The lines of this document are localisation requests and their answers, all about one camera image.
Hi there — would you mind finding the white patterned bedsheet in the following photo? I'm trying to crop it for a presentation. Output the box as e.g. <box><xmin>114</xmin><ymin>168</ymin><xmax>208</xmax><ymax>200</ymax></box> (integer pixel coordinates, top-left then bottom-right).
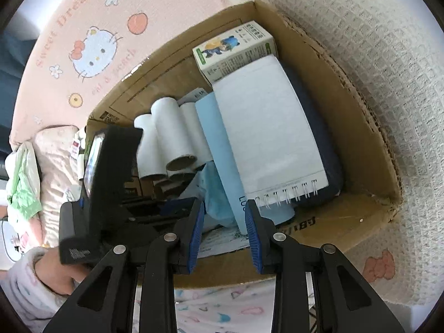
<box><xmin>173</xmin><ymin>277</ymin><xmax>279</xmax><ymax>333</ymax></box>

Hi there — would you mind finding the green white cartoon carton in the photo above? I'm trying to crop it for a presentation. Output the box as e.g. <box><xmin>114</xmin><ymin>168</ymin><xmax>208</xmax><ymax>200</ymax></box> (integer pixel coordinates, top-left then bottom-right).
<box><xmin>192</xmin><ymin>21</ymin><xmax>278</xmax><ymax>85</ymax></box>

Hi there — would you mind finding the person's left hand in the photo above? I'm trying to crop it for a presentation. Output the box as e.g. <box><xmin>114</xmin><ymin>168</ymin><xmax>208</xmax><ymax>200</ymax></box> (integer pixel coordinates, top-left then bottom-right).
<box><xmin>34</xmin><ymin>247</ymin><xmax>90</xmax><ymax>294</ymax></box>

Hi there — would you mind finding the white cartoon printed cushion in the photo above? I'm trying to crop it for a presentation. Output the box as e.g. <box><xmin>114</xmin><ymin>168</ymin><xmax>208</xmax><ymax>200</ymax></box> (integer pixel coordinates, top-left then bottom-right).
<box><xmin>0</xmin><ymin>214</ymin><xmax>26</xmax><ymax>272</ymax></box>

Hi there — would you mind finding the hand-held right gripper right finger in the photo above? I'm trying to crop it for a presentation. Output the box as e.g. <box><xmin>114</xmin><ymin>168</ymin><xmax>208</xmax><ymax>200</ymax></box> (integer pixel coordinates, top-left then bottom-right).
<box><xmin>244</xmin><ymin>202</ymin><xmax>406</xmax><ymax>333</ymax></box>

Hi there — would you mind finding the brown cardboard box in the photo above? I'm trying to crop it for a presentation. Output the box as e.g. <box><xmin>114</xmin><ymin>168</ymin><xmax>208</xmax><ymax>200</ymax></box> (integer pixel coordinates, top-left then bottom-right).
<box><xmin>83</xmin><ymin>0</ymin><xmax>403</xmax><ymax>289</ymax></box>

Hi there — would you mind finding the white waffle blanket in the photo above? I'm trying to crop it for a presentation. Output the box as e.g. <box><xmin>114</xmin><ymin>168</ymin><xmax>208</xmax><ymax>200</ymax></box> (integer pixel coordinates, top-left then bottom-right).
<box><xmin>222</xmin><ymin>0</ymin><xmax>444</xmax><ymax>307</ymax></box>

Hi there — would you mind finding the white bottle with red label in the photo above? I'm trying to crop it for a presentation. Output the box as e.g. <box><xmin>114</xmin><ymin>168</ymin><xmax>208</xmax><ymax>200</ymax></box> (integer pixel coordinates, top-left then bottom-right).
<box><xmin>71</xmin><ymin>135</ymin><xmax>83</xmax><ymax>161</ymax></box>

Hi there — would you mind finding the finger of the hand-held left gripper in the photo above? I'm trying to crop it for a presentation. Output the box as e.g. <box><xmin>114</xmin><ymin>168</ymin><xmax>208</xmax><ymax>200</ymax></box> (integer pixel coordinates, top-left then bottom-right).
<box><xmin>118</xmin><ymin>216</ymin><xmax>183</xmax><ymax>244</ymax></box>
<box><xmin>121</xmin><ymin>196</ymin><xmax>202</xmax><ymax>216</ymax></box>

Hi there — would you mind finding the pile of white paper tubes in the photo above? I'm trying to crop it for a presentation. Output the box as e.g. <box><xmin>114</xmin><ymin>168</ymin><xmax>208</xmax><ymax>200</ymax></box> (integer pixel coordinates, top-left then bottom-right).
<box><xmin>133</xmin><ymin>97</ymin><xmax>214</xmax><ymax>196</ymax></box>

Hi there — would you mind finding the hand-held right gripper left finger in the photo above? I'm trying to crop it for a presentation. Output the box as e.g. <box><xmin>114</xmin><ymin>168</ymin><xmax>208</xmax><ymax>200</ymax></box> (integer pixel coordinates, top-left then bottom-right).
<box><xmin>43</xmin><ymin>197</ymin><xmax>206</xmax><ymax>333</ymax></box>

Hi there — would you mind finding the dark blue curtain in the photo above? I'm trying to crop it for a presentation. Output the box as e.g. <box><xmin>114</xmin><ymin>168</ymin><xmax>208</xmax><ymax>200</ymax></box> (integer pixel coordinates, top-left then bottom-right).
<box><xmin>0</xmin><ymin>31</ymin><xmax>43</xmax><ymax>154</ymax></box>

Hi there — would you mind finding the small white card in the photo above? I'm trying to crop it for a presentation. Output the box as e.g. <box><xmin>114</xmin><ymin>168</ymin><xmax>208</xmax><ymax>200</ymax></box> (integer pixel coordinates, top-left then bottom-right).
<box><xmin>178</xmin><ymin>88</ymin><xmax>209</xmax><ymax>107</ymax></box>

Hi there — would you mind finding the green white cloth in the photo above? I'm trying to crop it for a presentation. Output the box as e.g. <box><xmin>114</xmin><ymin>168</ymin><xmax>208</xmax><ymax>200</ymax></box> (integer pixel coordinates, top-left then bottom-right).
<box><xmin>6</xmin><ymin>142</ymin><xmax>44</xmax><ymax>221</ymax></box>

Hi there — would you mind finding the white spiral notebook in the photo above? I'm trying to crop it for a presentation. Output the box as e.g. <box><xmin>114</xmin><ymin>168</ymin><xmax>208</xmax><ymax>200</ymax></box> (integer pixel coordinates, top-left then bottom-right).
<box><xmin>211</xmin><ymin>55</ymin><xmax>328</xmax><ymax>209</ymax></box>

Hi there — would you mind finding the light blue mask packet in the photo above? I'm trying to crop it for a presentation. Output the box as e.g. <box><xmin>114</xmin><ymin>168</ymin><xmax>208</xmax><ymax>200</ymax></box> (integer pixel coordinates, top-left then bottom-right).
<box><xmin>182</xmin><ymin>161</ymin><xmax>237</xmax><ymax>230</ymax></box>

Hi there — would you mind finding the dark blue book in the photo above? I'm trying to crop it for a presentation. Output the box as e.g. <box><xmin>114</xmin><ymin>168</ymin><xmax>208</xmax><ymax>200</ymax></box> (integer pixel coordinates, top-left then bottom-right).
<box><xmin>277</xmin><ymin>59</ymin><xmax>345</xmax><ymax>209</ymax></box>

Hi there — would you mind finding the pink cartoon printed blanket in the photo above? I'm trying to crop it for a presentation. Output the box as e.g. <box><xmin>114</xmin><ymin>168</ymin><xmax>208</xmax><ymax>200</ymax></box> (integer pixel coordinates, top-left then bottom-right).
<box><xmin>10</xmin><ymin>0</ymin><xmax>258</xmax><ymax>155</ymax></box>

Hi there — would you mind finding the printed paper sheet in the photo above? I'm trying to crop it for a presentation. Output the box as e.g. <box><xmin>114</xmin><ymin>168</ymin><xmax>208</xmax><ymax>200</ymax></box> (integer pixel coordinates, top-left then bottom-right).
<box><xmin>200</xmin><ymin>226</ymin><xmax>251</xmax><ymax>259</ymax></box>

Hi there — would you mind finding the light blue book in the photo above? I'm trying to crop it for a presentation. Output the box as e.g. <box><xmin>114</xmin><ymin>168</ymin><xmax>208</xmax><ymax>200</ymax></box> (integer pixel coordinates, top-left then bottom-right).
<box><xmin>195</xmin><ymin>92</ymin><xmax>295</xmax><ymax>235</ymax></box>

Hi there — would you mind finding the pink white pillow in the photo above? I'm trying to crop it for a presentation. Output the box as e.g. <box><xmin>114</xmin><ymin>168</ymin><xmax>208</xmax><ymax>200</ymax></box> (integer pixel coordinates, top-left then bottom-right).
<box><xmin>34</xmin><ymin>126</ymin><xmax>84</xmax><ymax>248</ymax></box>

